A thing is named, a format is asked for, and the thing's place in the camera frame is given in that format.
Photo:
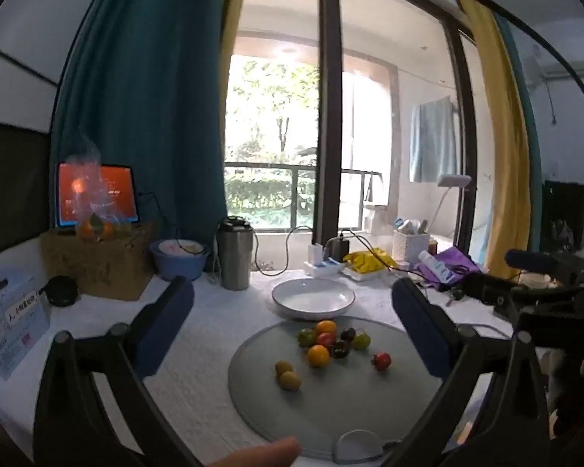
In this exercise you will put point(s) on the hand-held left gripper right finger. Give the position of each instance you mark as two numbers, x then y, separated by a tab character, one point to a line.
418	321

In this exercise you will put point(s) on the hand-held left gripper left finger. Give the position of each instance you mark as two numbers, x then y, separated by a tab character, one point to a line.
168	321

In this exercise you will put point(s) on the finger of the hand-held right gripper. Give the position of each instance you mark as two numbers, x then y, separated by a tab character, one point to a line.
535	261
486	292

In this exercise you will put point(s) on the dark purple cherry tomato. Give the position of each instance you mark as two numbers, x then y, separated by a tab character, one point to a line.
340	349
347	334

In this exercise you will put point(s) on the small orange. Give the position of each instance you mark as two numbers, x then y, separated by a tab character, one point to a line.
326	327
318	355

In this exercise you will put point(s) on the white plate with dark rim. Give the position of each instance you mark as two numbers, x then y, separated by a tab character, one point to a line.
314	296

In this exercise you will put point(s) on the green tomato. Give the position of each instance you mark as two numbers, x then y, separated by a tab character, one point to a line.
306	336
361	339

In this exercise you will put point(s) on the grey round glass tray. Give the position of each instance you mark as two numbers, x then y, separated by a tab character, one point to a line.
331	408

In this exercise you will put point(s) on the small yellow-brown longan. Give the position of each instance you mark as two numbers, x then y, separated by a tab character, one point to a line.
283	367
290	380

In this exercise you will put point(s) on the purple cloth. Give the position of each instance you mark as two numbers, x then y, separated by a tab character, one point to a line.
460	260

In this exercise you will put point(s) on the white spray bottle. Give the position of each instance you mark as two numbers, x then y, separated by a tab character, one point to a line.
435	265

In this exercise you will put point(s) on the blue bowl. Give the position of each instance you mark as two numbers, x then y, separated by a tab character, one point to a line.
177	260

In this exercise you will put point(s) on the white textured tablecloth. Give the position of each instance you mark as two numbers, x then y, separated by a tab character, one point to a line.
199	374

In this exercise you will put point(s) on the white lattice basket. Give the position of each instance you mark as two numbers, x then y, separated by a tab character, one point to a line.
411	245

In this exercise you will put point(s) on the yellow plastic bag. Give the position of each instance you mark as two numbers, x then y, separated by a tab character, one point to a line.
367	260

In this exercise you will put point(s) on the cardboard box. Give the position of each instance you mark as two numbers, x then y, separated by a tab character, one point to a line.
97	265

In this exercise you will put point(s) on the stainless steel tumbler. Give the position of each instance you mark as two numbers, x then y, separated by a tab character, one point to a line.
235	258

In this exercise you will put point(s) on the black charger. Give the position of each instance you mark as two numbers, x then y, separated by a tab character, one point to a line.
339	248

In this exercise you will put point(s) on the white power strip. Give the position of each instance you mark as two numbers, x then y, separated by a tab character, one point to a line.
323	268

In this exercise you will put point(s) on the black round object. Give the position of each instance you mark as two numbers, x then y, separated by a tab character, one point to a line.
62	292

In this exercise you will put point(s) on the white desk lamp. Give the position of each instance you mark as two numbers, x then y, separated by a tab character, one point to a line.
453	181

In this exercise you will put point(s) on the white charger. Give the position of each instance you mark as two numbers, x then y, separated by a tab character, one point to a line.
316	253

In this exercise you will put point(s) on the clear plastic bag of oranges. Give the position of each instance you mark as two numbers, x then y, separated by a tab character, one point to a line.
93	214

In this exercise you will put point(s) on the yellow curtain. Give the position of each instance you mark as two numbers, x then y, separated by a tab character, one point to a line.
233	19
503	131

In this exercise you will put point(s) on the tablet with red screen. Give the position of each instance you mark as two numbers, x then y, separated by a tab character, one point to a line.
117	189

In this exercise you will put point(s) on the blue and white tissue box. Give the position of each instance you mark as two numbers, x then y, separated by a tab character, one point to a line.
9	321

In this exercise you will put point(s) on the light blue hanging towel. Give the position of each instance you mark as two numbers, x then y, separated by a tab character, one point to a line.
430	141

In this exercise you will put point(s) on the balcony railing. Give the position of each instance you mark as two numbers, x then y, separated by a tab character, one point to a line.
272	189

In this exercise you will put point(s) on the white air conditioner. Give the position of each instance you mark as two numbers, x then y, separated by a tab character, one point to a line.
569	70

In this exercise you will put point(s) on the teal curtain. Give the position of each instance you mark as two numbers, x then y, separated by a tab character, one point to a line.
141	82

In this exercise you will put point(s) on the dark window frame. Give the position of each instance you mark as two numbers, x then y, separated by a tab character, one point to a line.
331	107

